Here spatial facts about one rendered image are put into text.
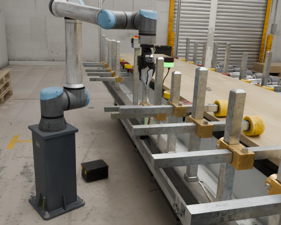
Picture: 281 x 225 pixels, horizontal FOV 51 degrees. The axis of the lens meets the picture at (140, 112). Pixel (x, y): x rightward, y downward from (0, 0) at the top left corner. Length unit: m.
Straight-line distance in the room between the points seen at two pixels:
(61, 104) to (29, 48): 7.41
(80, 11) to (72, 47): 0.41
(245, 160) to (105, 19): 0.96
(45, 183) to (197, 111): 1.33
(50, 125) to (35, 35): 7.40
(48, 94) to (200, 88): 1.15
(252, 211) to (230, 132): 0.31
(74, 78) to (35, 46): 7.31
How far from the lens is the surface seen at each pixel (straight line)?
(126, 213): 2.26
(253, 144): 1.21
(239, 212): 0.68
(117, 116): 1.55
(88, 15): 1.64
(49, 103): 2.02
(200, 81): 1.13
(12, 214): 2.37
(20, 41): 9.42
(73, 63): 2.07
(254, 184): 1.26
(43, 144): 2.04
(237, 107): 0.92
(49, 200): 2.23
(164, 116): 1.58
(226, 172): 0.99
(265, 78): 2.61
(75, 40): 2.05
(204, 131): 1.11
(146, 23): 1.52
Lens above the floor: 1.32
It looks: 17 degrees down
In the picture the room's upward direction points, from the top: 2 degrees clockwise
